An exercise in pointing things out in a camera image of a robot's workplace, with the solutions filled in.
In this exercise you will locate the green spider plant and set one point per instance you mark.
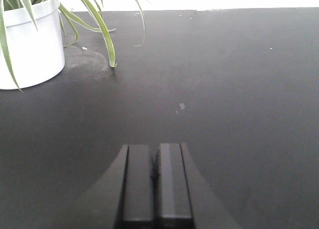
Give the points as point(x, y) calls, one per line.
point(93, 8)

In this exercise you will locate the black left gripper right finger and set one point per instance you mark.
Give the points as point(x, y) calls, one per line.
point(173, 208)

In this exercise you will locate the white plant pot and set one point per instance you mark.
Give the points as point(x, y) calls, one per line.
point(35, 48)

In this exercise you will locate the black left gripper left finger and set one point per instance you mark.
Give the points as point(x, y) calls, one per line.
point(133, 193)

